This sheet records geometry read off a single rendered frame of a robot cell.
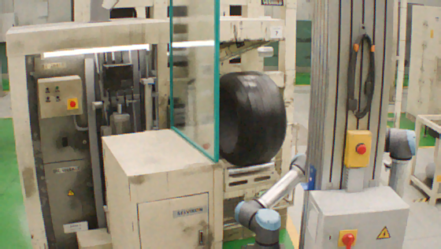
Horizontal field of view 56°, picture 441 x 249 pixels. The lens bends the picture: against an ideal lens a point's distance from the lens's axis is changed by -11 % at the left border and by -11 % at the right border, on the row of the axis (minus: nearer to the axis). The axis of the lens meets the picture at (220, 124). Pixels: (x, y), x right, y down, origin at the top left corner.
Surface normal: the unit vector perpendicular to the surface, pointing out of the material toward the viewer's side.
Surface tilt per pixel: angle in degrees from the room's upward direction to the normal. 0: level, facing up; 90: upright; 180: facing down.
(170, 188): 90
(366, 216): 90
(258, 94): 49
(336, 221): 90
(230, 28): 90
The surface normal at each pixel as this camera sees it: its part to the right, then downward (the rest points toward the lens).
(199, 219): 0.42, 0.25
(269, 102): 0.37, -0.29
